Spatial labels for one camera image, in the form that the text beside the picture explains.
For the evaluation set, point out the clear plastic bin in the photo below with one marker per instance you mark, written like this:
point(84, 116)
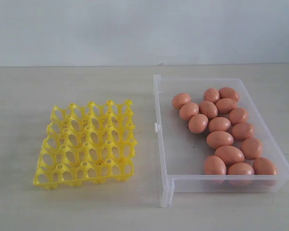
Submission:
point(182, 153)

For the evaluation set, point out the brown egg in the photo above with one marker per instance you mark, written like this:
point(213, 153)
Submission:
point(214, 165)
point(188, 110)
point(230, 154)
point(230, 93)
point(264, 166)
point(219, 124)
point(226, 105)
point(198, 123)
point(208, 109)
point(217, 139)
point(252, 148)
point(180, 99)
point(211, 95)
point(238, 115)
point(242, 131)
point(240, 168)

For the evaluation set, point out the yellow plastic egg tray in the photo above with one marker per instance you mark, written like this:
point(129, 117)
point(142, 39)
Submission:
point(91, 143)

